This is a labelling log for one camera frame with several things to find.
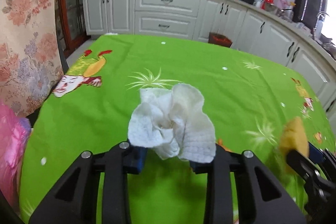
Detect white tissue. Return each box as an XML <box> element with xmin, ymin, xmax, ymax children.
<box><xmin>127</xmin><ymin>84</ymin><xmax>216</xmax><ymax>164</ymax></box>

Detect pink lined trash bin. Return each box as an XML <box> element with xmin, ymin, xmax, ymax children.
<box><xmin>1</xmin><ymin>103</ymin><xmax>31</xmax><ymax>211</ymax></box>

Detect chrome kitchen faucet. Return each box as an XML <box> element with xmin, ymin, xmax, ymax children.
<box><xmin>312</xmin><ymin>11</ymin><xmax>329</xmax><ymax>40</ymax></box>

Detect green cartoon tablecloth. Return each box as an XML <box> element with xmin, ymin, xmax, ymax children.
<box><xmin>19</xmin><ymin>35</ymin><xmax>335</xmax><ymax>223</ymax></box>

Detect floral curtain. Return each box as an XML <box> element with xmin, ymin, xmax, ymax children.
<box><xmin>1</xmin><ymin>0</ymin><xmax>63</xmax><ymax>117</ymax></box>

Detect pink thermos bottle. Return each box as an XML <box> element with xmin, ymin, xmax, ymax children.
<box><xmin>277</xmin><ymin>0</ymin><xmax>288</xmax><ymax>10</ymax></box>

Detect steel mixing bowl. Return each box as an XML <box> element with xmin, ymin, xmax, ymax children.
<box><xmin>264</xmin><ymin>3</ymin><xmax>284</xmax><ymax>17</ymax></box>

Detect white lower cabinets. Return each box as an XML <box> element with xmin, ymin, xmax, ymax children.
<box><xmin>83</xmin><ymin>0</ymin><xmax>335</xmax><ymax>114</ymax></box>

